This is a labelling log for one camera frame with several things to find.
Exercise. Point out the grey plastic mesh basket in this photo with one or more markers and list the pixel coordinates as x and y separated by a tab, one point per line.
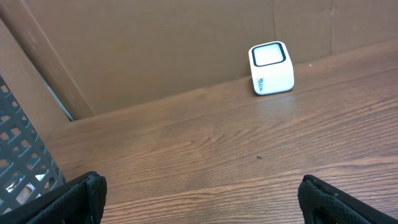
28	171

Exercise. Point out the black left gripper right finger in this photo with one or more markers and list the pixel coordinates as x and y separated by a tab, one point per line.
322	203

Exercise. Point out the white barcode scanner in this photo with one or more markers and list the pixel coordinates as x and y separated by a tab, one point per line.
271	67

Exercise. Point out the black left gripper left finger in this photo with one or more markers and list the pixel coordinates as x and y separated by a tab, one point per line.
81	200

